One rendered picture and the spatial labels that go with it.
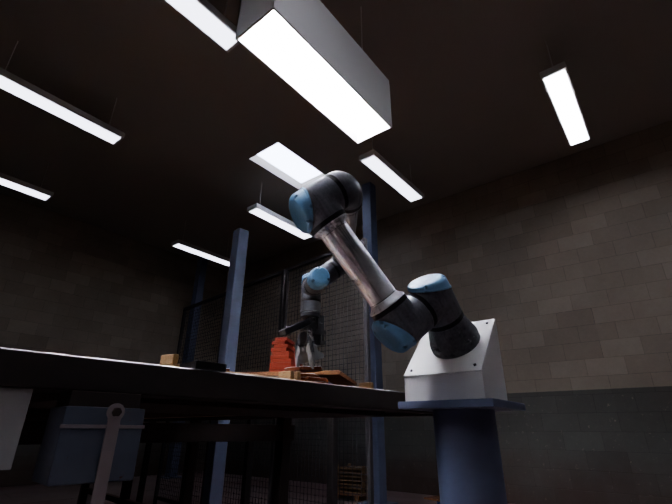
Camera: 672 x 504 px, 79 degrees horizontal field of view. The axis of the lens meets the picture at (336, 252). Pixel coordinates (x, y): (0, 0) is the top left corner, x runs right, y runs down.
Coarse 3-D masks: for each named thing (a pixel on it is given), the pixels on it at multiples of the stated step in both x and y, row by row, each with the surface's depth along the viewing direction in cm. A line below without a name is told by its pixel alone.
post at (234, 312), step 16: (240, 240) 352; (240, 256) 348; (240, 272) 343; (240, 288) 339; (240, 304) 335; (224, 320) 328; (224, 336) 321; (224, 352) 314; (208, 448) 292; (224, 448) 292; (208, 464) 287; (224, 464) 289; (208, 480) 281; (208, 496) 276
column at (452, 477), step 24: (408, 408) 114; (432, 408) 110; (456, 408) 110; (480, 408) 109; (504, 408) 108; (456, 432) 108; (480, 432) 107; (456, 456) 107; (480, 456) 105; (456, 480) 105; (480, 480) 103
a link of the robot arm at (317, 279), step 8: (328, 264) 149; (312, 272) 143; (320, 272) 144; (328, 272) 145; (336, 272) 148; (312, 280) 143; (320, 280) 143; (328, 280) 144; (312, 288) 146; (320, 288) 145
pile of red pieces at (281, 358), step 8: (272, 344) 217; (280, 344) 216; (288, 344) 216; (272, 352) 215; (280, 352) 214; (288, 352) 213; (272, 360) 213; (280, 360) 212; (288, 360) 212; (272, 368) 211; (280, 368) 211
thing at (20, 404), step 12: (0, 396) 65; (12, 396) 66; (24, 396) 68; (0, 408) 65; (12, 408) 66; (24, 408) 67; (0, 420) 65; (12, 420) 66; (24, 420) 67; (0, 432) 64; (12, 432) 65; (0, 444) 64; (12, 444) 65; (0, 456) 64; (12, 456) 65; (0, 468) 63
